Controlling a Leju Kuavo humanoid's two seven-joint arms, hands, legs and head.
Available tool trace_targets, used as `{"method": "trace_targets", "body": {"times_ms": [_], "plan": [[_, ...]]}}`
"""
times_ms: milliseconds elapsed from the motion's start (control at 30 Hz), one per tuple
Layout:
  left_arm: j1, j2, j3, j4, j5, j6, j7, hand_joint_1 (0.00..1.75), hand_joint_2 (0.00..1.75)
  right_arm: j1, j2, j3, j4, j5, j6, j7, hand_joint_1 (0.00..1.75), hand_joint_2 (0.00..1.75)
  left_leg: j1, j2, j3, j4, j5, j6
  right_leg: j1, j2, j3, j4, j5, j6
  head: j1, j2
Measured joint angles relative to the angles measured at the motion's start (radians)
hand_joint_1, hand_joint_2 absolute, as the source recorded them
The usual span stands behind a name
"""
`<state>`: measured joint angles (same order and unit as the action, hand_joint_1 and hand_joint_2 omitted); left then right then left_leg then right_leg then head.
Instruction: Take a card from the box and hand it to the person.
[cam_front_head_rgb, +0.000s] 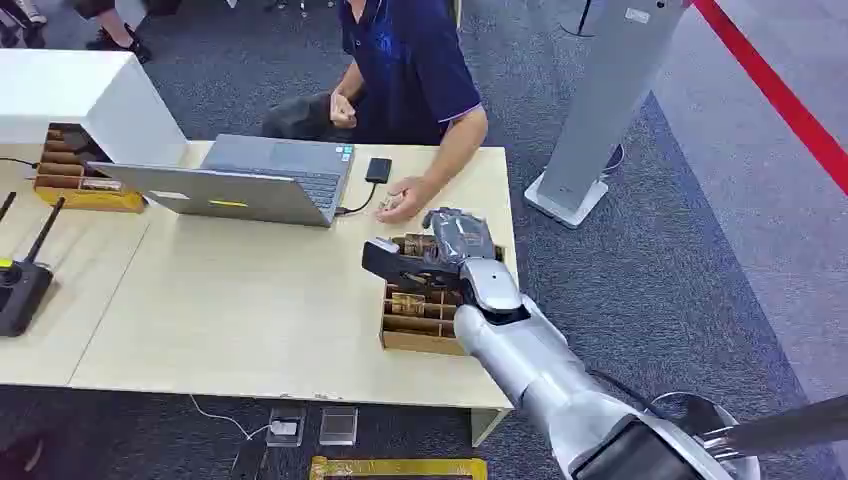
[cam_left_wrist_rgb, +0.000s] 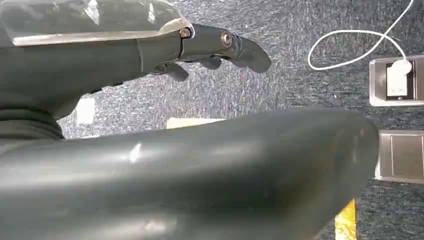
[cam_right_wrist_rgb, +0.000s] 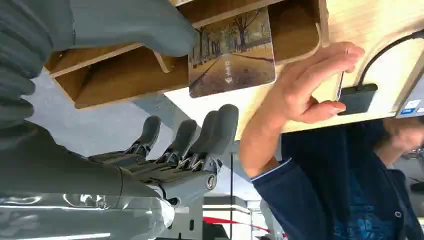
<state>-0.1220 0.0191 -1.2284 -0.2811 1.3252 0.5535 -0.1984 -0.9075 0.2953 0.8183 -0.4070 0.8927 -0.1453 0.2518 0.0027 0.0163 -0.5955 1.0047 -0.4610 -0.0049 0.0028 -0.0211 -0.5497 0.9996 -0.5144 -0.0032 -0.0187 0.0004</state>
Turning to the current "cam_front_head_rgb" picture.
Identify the silver laptop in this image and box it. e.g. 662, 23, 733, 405
87, 134, 356, 229

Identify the card in yellow-based box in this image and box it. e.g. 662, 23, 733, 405
78, 176, 125, 194

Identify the empty floor socket box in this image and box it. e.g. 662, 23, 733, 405
318, 405, 360, 447

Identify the wooden card box with dividers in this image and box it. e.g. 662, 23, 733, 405
379, 233, 507, 357

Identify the white floor cable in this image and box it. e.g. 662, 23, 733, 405
188, 394, 274, 443

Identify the white box cabinet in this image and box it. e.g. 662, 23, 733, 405
0, 48, 189, 168

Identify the red floor tape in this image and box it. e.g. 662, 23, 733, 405
690, 0, 848, 198

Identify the black external drive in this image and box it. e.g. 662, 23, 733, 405
364, 156, 394, 185

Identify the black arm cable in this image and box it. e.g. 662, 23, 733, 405
585, 368, 672, 420

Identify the standing person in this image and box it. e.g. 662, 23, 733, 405
68, 0, 181, 65

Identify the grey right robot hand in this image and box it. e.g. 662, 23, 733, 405
361, 207, 526, 318

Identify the grey pillar stand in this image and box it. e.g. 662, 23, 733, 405
523, 0, 692, 231

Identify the person's left hand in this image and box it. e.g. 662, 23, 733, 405
376, 176, 433, 225

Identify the black drive cable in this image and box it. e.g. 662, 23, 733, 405
334, 182, 380, 219

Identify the pale desk leg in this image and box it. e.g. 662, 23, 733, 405
470, 406, 512, 449

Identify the black remote controller with antennas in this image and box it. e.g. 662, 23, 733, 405
0, 191, 67, 338

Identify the brown card stack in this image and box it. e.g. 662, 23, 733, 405
401, 234, 439, 259

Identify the yellow frame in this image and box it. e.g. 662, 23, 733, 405
309, 456, 489, 480

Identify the black cable at pillar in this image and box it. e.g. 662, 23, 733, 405
558, 0, 596, 39

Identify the floor socket box with plug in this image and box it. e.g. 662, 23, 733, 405
266, 406, 307, 449

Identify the person's right hand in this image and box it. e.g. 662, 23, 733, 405
329, 91, 360, 130

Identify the wooden card box yellow base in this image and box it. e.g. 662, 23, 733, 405
33, 122, 148, 215

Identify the seated person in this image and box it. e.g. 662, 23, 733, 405
261, 0, 490, 225

